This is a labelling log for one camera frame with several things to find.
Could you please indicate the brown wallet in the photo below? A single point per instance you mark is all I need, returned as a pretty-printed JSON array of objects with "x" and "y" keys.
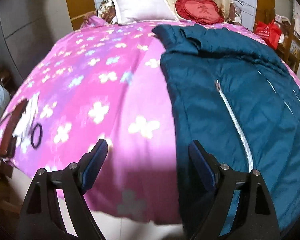
[{"x": 8, "y": 142}]

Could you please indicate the red heart cushion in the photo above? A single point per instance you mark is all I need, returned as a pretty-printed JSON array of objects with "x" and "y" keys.
[{"x": 205, "y": 12}]

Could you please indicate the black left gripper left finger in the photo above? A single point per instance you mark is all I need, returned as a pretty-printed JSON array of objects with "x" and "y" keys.
[{"x": 40, "y": 216}]

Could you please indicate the pink floral bed cover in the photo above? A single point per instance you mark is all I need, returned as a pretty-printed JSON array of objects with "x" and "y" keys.
[{"x": 105, "y": 82}]

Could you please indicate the teal padded jacket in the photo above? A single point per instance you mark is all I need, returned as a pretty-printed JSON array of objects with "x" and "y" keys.
[{"x": 237, "y": 98}]

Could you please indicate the red plastic bag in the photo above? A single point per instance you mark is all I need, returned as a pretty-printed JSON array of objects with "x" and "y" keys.
[{"x": 270, "y": 33}]

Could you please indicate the wooden chair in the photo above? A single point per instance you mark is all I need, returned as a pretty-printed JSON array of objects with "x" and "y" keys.
[{"x": 288, "y": 48}]

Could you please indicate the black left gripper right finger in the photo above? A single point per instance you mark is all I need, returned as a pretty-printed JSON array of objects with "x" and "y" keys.
[{"x": 241, "y": 206}]

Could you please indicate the grey wardrobe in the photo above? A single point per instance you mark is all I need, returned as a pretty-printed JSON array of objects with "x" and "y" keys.
[{"x": 28, "y": 30}]

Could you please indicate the white pillow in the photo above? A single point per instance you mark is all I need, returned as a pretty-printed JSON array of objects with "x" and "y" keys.
[{"x": 133, "y": 11}]

